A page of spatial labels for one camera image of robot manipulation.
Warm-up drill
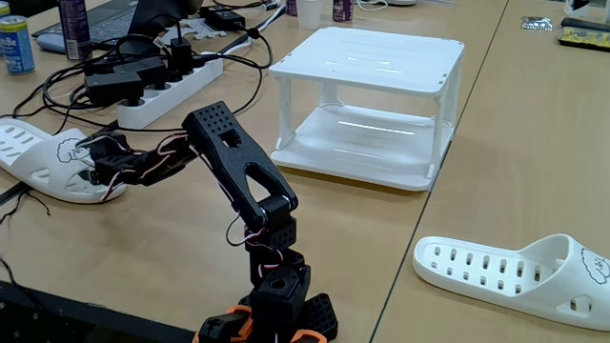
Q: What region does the black flat case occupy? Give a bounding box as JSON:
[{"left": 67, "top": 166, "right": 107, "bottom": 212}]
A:
[{"left": 559, "top": 16, "right": 610, "bottom": 35}]

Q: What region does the white slipper with dog drawing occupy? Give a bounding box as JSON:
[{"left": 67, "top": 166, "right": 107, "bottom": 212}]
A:
[
  {"left": 412, "top": 232, "right": 610, "bottom": 333},
  {"left": 0, "top": 117, "right": 129, "bottom": 205}
]

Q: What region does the tall purple can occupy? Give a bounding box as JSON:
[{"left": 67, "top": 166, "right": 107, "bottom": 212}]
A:
[{"left": 56, "top": 0, "right": 93, "bottom": 62}]

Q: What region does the black cable with ferrite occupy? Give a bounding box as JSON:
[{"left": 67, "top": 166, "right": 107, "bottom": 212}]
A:
[{"left": 190, "top": 0, "right": 275, "bottom": 71}]

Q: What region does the white printed bracket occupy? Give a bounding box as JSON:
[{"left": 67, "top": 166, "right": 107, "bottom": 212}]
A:
[{"left": 183, "top": 17, "right": 229, "bottom": 42}]

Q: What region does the short thin wire piece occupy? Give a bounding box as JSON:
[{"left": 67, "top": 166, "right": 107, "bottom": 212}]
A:
[{"left": 26, "top": 190, "right": 52, "bottom": 216}]

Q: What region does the thin white cable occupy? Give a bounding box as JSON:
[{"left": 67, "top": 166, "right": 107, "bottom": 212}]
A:
[{"left": 355, "top": 0, "right": 390, "bottom": 12}]

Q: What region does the light blue mouse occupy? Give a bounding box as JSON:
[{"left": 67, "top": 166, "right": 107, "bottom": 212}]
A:
[{"left": 35, "top": 31, "right": 69, "bottom": 54}]

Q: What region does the dark laptop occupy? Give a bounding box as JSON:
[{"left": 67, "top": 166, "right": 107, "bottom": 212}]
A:
[{"left": 30, "top": 0, "right": 204, "bottom": 54}]

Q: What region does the white power strip cable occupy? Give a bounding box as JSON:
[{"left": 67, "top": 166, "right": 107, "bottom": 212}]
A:
[{"left": 221, "top": 3, "right": 287, "bottom": 53}]

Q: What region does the black power brick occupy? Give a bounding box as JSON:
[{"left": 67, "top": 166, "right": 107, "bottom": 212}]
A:
[{"left": 198, "top": 4, "right": 247, "bottom": 32}]

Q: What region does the black power adapter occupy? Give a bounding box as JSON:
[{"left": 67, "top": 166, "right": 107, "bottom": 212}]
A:
[{"left": 84, "top": 71, "right": 146, "bottom": 108}]

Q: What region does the blue drink can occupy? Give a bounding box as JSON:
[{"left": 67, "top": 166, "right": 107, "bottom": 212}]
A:
[{"left": 0, "top": 14, "right": 36, "bottom": 76}]

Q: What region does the silver foil wrapper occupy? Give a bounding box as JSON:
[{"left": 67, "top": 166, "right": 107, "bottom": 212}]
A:
[{"left": 519, "top": 15, "right": 555, "bottom": 32}]

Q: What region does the black plug-in charger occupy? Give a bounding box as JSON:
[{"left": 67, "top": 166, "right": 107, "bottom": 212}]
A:
[{"left": 169, "top": 36, "right": 195, "bottom": 76}]

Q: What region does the white two-tier shoe rack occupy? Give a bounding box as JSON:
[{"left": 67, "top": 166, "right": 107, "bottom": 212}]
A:
[{"left": 268, "top": 26, "right": 466, "bottom": 192}]

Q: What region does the long black looping cable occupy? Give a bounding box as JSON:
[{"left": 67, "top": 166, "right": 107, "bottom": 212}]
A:
[{"left": 116, "top": 66, "right": 265, "bottom": 133}]

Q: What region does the black adapter with green light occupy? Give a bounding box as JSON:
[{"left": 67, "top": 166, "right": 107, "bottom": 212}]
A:
[{"left": 112, "top": 56, "right": 169, "bottom": 90}]

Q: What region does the white power strip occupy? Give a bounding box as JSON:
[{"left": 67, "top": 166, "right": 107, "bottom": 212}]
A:
[{"left": 115, "top": 50, "right": 225, "bottom": 131}]

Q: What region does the yellow circuit board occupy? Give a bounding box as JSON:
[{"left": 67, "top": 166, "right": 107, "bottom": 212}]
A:
[{"left": 557, "top": 27, "right": 610, "bottom": 52}]

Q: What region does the clear plastic box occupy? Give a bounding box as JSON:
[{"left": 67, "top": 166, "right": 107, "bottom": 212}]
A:
[{"left": 563, "top": 0, "right": 610, "bottom": 25}]

